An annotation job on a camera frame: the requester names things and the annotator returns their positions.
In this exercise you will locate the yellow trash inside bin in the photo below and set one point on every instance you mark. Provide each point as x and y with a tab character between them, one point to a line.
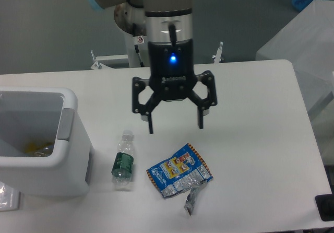
39	150

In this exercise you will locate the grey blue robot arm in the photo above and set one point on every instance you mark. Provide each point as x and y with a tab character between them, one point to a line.
167	25

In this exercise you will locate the white trash can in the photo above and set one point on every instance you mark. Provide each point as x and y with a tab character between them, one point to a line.
44	115

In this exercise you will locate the clear plastic item under bin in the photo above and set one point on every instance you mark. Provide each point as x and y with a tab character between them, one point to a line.
10	198

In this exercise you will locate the clear plastic bottle green label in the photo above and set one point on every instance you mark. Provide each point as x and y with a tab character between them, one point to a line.
122	170

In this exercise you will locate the black device at table edge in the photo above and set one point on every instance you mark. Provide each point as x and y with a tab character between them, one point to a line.
325	206

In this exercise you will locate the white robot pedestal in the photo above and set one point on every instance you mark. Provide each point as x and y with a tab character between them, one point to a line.
133	34

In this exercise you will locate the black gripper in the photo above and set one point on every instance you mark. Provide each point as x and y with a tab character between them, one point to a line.
172	78

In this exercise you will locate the translucent white box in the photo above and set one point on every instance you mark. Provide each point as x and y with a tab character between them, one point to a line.
307	42

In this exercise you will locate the white pedestal base frame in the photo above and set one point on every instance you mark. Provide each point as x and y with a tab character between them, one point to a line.
120	61

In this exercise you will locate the blue foil snack wrapper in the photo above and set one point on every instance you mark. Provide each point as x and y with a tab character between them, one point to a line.
184	171

